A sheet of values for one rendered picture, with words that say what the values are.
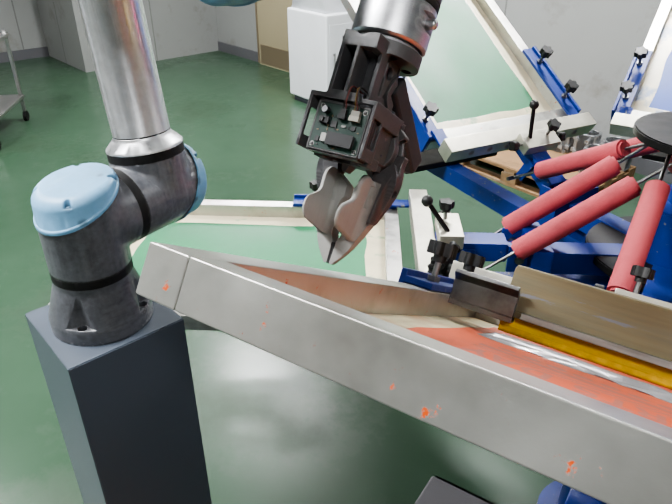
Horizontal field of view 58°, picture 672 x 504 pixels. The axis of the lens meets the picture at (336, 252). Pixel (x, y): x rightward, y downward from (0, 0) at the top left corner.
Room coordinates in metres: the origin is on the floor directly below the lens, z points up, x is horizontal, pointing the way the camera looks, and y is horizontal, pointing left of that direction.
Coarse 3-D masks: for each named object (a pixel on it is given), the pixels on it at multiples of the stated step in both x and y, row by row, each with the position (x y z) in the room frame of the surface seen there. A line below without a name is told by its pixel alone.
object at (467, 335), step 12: (432, 336) 0.51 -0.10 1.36; (444, 336) 0.54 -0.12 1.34; (456, 336) 0.57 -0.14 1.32; (468, 336) 0.59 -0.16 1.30; (480, 336) 0.63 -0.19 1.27; (516, 336) 0.75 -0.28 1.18; (516, 348) 0.61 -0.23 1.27; (540, 360) 0.56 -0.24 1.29; (576, 372) 0.55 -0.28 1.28; (612, 384) 0.53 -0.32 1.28
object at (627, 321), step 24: (528, 288) 0.73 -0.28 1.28; (552, 288) 0.72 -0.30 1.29; (576, 288) 0.71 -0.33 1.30; (600, 288) 0.70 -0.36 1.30; (528, 312) 0.71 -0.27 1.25; (552, 312) 0.70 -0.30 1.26; (576, 312) 0.69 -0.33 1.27; (600, 312) 0.67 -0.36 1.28; (624, 312) 0.66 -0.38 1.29; (648, 312) 0.65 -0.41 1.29; (600, 336) 0.65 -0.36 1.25; (624, 336) 0.64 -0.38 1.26; (648, 336) 0.63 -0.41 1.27
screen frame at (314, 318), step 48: (144, 288) 0.35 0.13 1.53; (192, 288) 0.33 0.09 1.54; (240, 288) 0.32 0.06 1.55; (288, 288) 0.32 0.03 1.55; (336, 288) 0.50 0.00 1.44; (384, 288) 0.58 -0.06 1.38; (240, 336) 0.30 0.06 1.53; (288, 336) 0.29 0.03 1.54; (336, 336) 0.28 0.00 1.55; (384, 336) 0.26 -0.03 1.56; (384, 384) 0.25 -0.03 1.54; (432, 384) 0.24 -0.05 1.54; (480, 384) 0.23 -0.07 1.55; (528, 384) 0.22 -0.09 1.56; (480, 432) 0.22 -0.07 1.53; (528, 432) 0.21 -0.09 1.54; (576, 432) 0.20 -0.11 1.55; (624, 432) 0.20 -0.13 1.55; (576, 480) 0.19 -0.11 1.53; (624, 480) 0.18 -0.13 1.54
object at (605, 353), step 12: (516, 324) 0.71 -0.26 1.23; (528, 324) 0.71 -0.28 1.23; (552, 336) 0.68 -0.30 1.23; (564, 336) 0.68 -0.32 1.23; (576, 348) 0.66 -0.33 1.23; (588, 348) 0.66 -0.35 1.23; (600, 348) 0.65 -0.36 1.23; (612, 360) 0.64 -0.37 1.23; (624, 360) 0.63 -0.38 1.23; (636, 360) 0.63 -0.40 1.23; (648, 372) 0.61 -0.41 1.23; (660, 372) 0.61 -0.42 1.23
